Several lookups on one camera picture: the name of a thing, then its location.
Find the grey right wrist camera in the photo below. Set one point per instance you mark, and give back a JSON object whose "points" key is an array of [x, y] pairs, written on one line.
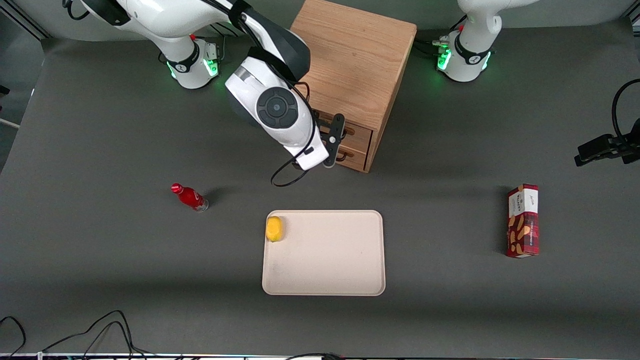
{"points": [[334, 140]]}

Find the wooden drawer cabinet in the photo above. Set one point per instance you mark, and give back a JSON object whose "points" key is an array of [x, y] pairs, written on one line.
{"points": [[360, 55]]}

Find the dark metal frame rail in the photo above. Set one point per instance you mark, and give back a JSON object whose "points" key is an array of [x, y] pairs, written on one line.
{"points": [[25, 24]]}

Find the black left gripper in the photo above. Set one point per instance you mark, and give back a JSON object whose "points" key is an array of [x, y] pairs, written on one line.
{"points": [[636, 131]]}

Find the red cookie box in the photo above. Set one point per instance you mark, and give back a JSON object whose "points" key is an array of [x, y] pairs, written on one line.
{"points": [[522, 225]]}

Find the beige plastic tray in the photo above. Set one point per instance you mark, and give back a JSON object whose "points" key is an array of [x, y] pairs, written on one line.
{"points": [[330, 255]]}

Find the yellow lemon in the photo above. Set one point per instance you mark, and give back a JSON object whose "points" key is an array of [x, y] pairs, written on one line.
{"points": [[274, 229]]}

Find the red bottle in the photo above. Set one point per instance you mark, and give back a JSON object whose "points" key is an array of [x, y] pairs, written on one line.
{"points": [[190, 197]]}

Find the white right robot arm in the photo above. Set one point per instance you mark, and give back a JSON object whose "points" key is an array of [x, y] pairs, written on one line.
{"points": [[250, 95]]}

